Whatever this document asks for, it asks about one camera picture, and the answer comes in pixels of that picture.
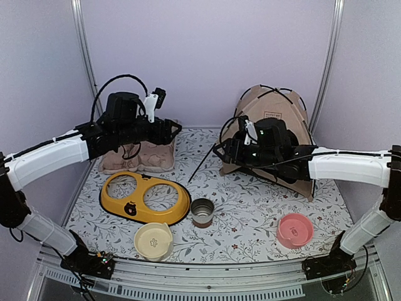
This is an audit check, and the yellow double bowl holder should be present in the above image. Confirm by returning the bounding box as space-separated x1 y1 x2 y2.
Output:
99 171 192 226

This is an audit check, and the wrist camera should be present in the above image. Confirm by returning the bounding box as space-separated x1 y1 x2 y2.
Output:
143 88 166 123
238 115 258 145

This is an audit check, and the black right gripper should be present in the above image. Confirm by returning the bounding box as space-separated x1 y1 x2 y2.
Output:
214 137 280 170

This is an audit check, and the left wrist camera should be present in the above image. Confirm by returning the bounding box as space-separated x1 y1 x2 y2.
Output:
143 88 166 123

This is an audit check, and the aluminium frame post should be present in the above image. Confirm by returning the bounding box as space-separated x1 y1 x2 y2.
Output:
71 0 98 96
310 0 345 133

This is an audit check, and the aluminium front rail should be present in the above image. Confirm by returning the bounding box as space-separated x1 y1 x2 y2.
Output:
28 246 392 300

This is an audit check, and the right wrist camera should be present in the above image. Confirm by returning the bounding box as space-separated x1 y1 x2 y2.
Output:
238 115 258 145

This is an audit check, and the aluminium frame post left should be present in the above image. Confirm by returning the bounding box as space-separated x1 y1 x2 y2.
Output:
71 0 98 96

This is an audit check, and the aluminium frame post right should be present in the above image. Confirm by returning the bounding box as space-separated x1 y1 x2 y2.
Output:
310 0 345 133

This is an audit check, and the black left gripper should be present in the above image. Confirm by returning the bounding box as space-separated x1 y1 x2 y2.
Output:
116 115 182 145

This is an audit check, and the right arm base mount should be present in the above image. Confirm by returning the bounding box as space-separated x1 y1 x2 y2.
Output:
302 255 357 295

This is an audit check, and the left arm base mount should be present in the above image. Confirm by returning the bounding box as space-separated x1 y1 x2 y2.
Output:
60 248 115 280

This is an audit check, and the pink pet bowl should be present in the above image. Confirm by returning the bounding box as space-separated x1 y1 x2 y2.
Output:
276 213 314 249

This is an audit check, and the beige pet tent fabric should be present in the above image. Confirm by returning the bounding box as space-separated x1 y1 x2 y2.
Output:
219 83 315 203

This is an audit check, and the beige patterned pet pillow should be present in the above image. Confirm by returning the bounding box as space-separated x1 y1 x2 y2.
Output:
98 139 176 174

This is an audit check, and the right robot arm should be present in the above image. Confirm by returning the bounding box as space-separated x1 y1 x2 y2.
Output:
212 116 400 273

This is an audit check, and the steel cup with brown base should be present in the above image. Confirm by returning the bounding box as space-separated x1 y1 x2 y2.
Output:
190 198 214 228

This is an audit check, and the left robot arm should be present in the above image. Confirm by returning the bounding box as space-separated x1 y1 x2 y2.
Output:
1 88 182 272

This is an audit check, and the cream pet bowl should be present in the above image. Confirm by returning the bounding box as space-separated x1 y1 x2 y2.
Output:
134 223 174 262

